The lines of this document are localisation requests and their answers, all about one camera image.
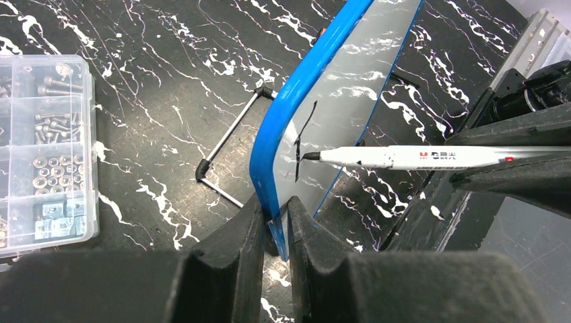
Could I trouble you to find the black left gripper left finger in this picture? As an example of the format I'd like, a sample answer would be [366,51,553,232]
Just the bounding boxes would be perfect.
[166,194,266,322]

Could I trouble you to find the white marker pen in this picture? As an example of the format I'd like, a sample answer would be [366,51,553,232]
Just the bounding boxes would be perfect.
[302,145,570,171]

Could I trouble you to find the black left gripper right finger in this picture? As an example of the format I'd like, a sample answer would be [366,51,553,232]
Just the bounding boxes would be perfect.
[287,196,360,322]

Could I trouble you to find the blue framed whiteboard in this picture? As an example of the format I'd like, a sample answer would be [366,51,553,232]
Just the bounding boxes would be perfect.
[249,1,422,260]

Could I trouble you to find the clear plastic screw box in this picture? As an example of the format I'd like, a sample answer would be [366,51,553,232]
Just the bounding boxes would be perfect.
[1,55,99,258]

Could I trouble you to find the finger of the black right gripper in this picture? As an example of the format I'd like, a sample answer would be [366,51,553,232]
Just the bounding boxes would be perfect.
[446,104,570,207]

